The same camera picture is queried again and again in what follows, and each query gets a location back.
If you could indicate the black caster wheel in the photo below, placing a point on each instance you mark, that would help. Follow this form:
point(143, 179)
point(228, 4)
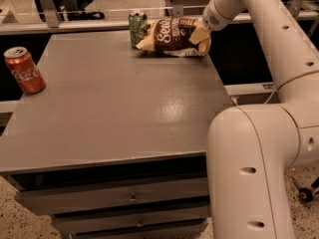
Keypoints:
point(307, 194)

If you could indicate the brown Sensible chip bag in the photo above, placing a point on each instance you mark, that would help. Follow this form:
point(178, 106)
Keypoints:
point(170, 36)

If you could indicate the metal railing frame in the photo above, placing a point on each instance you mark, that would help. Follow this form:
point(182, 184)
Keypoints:
point(24, 12)

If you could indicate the green soda can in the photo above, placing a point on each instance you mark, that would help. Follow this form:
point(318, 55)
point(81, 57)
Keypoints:
point(138, 24)

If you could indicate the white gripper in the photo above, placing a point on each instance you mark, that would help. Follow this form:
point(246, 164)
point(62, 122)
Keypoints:
point(210, 21)

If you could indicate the red Coca-Cola can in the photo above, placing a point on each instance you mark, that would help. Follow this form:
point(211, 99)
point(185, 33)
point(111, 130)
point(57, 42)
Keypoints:
point(22, 67)

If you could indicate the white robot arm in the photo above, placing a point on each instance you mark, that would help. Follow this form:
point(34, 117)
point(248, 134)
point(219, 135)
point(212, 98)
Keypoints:
point(249, 147)

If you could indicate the grey drawer cabinet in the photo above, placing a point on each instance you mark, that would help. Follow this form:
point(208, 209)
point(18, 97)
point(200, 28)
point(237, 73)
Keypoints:
point(114, 146)

